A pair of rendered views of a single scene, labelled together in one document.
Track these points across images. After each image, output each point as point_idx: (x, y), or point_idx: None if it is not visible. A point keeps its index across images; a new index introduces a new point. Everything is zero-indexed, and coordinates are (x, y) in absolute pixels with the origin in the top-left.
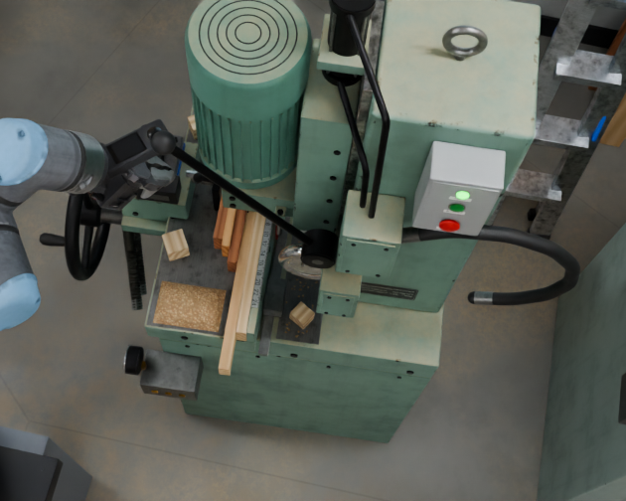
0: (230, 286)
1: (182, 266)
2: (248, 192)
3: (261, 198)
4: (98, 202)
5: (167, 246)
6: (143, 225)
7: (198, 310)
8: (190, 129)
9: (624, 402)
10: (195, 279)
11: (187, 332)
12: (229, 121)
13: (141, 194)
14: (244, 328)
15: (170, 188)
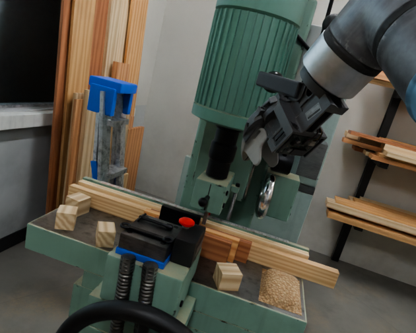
0: (259, 265)
1: (243, 285)
2: (228, 180)
3: (231, 180)
4: (323, 135)
5: (234, 273)
6: (186, 312)
7: (290, 277)
8: (100, 246)
9: (310, 172)
10: (255, 281)
11: (304, 297)
12: (298, 31)
13: (278, 158)
14: (304, 251)
15: (200, 227)
